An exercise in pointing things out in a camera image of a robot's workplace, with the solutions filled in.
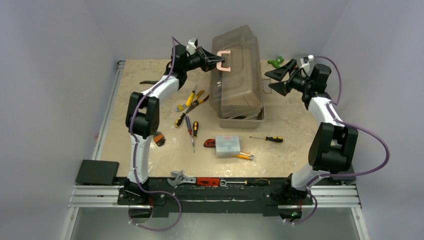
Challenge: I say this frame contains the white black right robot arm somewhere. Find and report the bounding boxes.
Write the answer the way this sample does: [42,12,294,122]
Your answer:
[265,58,359,204]

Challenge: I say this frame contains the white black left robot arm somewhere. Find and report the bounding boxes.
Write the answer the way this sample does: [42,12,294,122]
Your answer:
[124,44,225,205]

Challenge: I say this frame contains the orange black hex key set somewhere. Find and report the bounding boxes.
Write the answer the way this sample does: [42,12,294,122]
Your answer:
[153,131,166,147]

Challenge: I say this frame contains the yellow black screwdriver near box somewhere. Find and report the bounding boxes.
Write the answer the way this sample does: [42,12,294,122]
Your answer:
[249,136,284,143]

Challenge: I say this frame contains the orange handled tool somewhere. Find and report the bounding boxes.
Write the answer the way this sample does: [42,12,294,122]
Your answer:
[233,152,255,161]

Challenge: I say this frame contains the silver adjustable wrench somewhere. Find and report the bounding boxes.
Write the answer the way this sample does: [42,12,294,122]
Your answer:
[167,170,197,187]

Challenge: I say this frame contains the yellow black short screwdriver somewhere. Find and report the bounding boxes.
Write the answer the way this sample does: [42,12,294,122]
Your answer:
[192,121,199,152]

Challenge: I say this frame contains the thin yellow black screwdriver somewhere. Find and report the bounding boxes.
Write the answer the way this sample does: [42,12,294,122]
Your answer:
[185,84,198,107]

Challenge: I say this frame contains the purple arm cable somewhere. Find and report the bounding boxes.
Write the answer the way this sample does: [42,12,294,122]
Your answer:
[127,35,183,233]
[284,55,391,226]

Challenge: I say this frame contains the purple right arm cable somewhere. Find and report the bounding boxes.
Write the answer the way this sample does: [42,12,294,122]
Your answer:
[284,55,391,226]

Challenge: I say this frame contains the red black utility knife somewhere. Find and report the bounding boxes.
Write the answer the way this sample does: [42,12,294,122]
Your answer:
[203,138,216,148]

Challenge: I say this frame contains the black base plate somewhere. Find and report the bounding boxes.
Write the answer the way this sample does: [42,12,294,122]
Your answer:
[118,176,311,222]

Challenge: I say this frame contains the black yellow stubby screwdriver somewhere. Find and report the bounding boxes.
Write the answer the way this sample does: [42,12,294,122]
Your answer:
[174,113,186,128]

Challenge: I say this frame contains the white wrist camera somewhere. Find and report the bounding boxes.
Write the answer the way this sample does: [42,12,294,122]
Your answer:
[298,55,315,73]
[186,37,198,55]

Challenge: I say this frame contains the black box on rail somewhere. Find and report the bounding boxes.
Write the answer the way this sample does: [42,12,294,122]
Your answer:
[75,159,120,186]

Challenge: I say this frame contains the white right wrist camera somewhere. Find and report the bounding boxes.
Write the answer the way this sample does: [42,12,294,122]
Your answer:
[298,55,315,73]

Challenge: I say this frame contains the beige translucent tool box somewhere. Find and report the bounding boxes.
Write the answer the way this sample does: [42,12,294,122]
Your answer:
[209,24,265,129]

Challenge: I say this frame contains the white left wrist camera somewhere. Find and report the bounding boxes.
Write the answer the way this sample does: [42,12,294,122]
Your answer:
[186,37,198,55]

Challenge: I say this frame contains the red blue screwdriver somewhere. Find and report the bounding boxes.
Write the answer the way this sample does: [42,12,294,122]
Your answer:
[185,115,195,147]

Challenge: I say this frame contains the translucent white parts box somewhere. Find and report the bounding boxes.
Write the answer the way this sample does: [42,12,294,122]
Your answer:
[215,135,241,157]

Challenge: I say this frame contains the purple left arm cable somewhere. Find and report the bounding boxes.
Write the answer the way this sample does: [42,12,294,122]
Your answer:
[127,35,183,233]

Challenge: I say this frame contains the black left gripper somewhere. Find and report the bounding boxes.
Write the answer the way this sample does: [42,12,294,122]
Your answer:
[182,46,225,73]

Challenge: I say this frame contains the yellow handled pliers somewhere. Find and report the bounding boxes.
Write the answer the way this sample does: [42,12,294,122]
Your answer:
[185,90,210,114]

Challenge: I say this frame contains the black handled pliers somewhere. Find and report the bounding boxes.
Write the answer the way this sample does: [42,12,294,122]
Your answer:
[139,80,159,85]

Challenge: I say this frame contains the green plastic tool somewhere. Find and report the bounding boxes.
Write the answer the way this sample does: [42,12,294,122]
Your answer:
[267,55,285,69]

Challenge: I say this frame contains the red handled ratchet tool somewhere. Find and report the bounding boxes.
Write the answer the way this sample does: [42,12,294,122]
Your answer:
[196,177,227,187]

